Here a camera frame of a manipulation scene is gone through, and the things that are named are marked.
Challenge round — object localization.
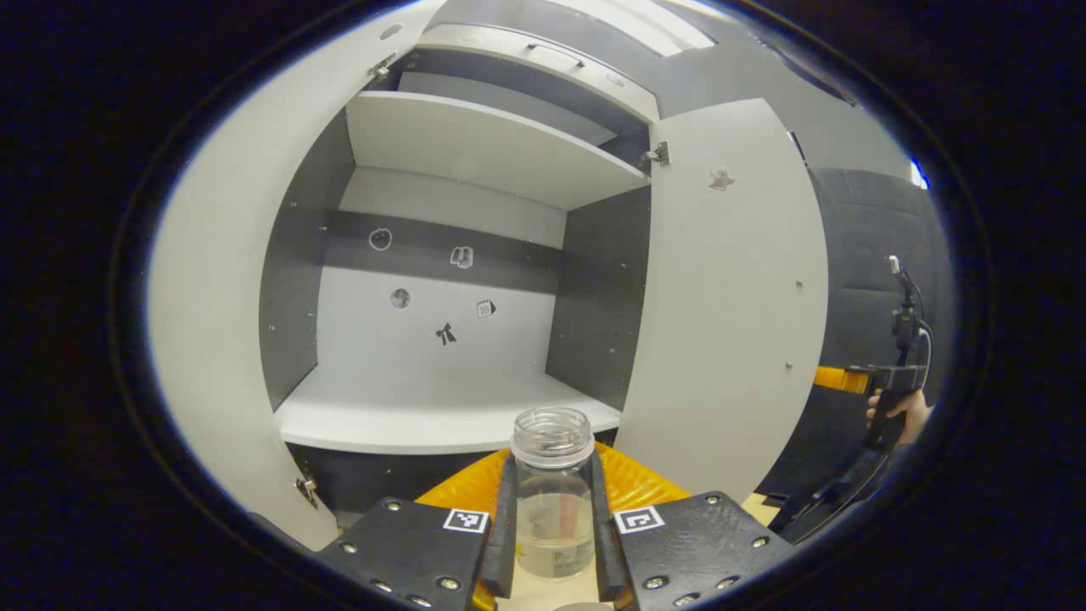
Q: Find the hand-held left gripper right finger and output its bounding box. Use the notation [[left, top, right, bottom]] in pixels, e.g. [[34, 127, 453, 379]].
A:
[[590, 441, 798, 611]]

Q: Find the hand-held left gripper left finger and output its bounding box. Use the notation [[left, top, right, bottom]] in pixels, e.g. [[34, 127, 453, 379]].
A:
[[318, 446, 518, 611]]

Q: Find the clear glass bottle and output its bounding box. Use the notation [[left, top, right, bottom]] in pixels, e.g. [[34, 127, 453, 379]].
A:
[[511, 407, 596, 582]]

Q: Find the grey cabinet door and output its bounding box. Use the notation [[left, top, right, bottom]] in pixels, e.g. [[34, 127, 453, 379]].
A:
[[613, 98, 830, 503], [146, 0, 446, 551]]

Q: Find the grey cabinet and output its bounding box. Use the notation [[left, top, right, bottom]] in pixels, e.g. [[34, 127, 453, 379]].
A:
[[259, 24, 663, 519]]

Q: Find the grey cabinet shelf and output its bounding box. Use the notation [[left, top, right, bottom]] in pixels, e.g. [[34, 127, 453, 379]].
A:
[[276, 365, 624, 455], [346, 91, 651, 211]]

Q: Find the black backdrop cloth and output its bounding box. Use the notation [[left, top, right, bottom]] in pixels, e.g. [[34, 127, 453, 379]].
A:
[[755, 167, 955, 510]]

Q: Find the black drawer handle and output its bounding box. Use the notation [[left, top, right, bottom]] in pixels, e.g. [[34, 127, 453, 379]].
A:
[[526, 42, 586, 69]]

